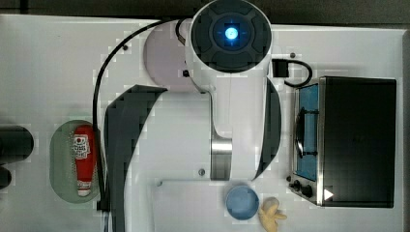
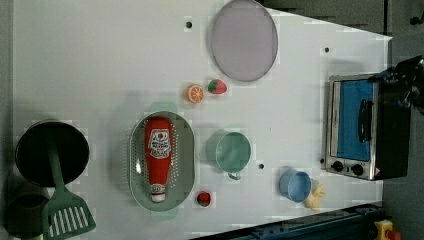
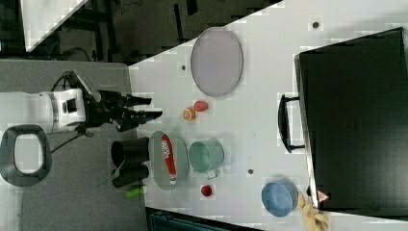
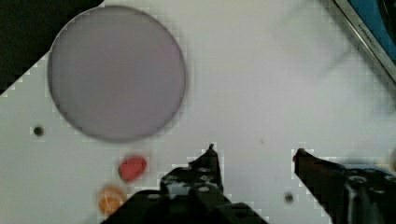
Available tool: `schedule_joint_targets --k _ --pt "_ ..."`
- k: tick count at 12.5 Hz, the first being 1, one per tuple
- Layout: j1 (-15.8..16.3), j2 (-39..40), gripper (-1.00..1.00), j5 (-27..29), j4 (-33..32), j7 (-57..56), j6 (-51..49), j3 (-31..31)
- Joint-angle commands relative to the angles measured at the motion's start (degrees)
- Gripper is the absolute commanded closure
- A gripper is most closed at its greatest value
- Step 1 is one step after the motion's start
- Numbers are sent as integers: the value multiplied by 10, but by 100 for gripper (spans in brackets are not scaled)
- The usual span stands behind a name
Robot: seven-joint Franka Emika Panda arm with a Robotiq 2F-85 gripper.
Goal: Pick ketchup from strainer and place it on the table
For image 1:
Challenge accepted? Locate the red ketchup bottle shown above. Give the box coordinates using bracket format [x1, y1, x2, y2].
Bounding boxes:
[73, 125, 96, 197]

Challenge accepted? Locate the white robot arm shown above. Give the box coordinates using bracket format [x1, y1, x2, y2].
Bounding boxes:
[103, 0, 281, 232]

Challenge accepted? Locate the green oval strainer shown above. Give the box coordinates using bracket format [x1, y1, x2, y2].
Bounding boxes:
[49, 120, 100, 204]

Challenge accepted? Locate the grey round plate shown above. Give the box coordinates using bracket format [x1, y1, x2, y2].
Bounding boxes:
[143, 20, 195, 92]

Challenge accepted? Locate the blue bowl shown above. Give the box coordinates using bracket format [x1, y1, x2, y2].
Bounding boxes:
[225, 186, 259, 220]

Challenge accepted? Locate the yellow plush toy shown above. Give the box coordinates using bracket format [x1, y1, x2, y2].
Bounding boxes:
[258, 197, 287, 232]

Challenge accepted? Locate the black toaster oven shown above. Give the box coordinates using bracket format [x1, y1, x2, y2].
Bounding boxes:
[287, 76, 396, 208]

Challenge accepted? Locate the large black cylinder container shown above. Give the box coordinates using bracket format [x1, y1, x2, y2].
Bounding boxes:
[0, 126, 34, 164]

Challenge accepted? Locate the small black cylinder container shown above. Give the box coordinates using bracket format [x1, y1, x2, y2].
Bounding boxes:
[0, 166, 12, 189]

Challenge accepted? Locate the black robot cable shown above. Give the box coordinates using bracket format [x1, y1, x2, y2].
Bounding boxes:
[92, 17, 182, 212]

